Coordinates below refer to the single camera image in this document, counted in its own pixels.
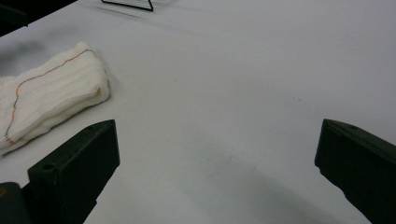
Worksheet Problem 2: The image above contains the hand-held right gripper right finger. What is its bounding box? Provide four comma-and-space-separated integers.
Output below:
314, 118, 396, 224

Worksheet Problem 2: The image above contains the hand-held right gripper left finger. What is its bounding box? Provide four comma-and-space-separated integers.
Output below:
27, 119, 121, 224

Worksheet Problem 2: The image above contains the white towel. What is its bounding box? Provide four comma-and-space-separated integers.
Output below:
0, 41, 111, 157

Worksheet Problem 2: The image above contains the black metal wire stand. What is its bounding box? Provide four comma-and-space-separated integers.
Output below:
100, 0, 155, 13

